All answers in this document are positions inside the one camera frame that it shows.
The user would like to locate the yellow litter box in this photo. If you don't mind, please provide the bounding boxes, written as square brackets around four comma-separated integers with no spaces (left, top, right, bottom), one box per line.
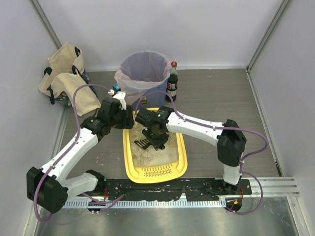
[123,108,188,184]

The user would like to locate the black litter scoop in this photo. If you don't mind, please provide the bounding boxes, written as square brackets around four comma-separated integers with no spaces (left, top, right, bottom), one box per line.
[134,139,151,150]

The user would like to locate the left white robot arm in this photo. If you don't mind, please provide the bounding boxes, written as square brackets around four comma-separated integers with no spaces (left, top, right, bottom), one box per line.
[26,97,134,213]

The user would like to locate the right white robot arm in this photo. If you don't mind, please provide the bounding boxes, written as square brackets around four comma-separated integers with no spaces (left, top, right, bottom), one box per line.
[135,107,247,194]

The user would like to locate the cat litter pellets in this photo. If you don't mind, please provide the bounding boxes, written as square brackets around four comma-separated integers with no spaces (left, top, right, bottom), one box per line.
[129,126,178,167]

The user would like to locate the small blue box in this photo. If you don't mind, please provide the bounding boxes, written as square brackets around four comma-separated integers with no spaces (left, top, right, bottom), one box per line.
[113,83,121,91]

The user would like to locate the pink bin liner bag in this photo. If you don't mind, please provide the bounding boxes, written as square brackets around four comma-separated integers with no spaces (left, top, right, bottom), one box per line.
[114,50,171,105]

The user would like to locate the dark soda bottle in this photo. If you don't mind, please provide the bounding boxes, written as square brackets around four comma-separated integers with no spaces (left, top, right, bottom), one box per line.
[167,61,178,101]

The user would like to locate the beige canvas tote bag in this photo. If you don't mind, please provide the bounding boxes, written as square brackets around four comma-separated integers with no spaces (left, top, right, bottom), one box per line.
[39,43,101,117]

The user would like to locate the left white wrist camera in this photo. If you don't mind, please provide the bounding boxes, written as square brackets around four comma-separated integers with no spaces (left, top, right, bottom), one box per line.
[113,91,126,110]

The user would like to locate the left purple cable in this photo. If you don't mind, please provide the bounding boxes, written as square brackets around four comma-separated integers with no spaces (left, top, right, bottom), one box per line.
[33,84,114,224]

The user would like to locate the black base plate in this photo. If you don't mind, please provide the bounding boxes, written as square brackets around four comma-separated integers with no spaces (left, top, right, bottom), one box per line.
[99,178,252,202]

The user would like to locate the slotted cable duct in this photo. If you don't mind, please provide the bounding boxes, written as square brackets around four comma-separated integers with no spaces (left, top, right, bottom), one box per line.
[63,199,226,210]

